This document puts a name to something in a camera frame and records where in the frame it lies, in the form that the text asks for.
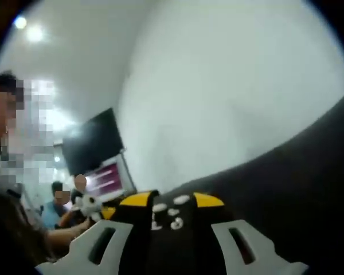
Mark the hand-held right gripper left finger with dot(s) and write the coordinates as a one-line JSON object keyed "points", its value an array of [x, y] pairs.
{"points": [[103, 246]]}

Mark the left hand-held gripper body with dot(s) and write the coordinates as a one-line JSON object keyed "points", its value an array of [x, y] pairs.
{"points": [[87, 204]]}

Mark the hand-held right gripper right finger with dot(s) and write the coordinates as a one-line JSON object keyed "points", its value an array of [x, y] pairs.
{"points": [[246, 246]]}

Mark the white oval charging case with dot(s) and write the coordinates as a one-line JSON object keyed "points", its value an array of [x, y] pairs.
{"points": [[182, 199]]}

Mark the laptop with purple screen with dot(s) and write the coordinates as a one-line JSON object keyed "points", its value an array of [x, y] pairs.
{"points": [[109, 177]]}

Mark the black monitor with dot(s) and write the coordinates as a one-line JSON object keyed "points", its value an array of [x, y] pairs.
{"points": [[91, 140]]}

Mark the person's head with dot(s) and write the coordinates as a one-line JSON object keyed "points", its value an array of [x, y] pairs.
{"points": [[5, 78]]}

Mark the round ceiling light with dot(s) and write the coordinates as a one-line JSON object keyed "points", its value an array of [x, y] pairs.
{"points": [[20, 22]]}

